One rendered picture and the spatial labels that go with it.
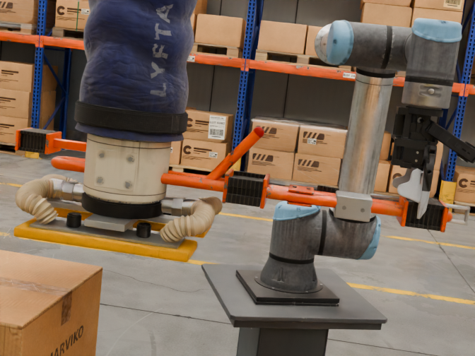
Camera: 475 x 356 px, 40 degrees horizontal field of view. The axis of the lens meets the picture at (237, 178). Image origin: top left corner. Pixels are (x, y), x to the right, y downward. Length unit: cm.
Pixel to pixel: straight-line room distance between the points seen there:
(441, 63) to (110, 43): 62
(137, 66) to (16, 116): 809
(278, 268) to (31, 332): 103
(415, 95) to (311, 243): 94
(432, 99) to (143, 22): 56
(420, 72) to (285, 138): 715
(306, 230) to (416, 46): 95
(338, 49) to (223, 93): 846
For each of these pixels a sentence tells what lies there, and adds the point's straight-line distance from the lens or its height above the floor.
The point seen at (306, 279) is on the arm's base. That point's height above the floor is 81.
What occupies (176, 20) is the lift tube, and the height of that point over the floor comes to 153.
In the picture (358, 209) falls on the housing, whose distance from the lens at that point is 131.
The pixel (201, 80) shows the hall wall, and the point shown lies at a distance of 987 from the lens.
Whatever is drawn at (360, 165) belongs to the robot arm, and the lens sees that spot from 205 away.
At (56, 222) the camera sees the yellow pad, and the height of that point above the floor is 111.
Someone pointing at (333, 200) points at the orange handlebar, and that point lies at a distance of 130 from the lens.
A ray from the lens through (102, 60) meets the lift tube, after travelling 127.
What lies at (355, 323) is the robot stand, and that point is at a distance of 209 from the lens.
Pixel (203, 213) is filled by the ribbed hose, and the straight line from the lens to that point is 127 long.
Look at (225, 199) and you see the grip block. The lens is 129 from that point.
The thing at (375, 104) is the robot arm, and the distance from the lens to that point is 199.
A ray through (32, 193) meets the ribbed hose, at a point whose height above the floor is 116.
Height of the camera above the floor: 145
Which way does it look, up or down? 9 degrees down
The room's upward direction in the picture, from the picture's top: 7 degrees clockwise
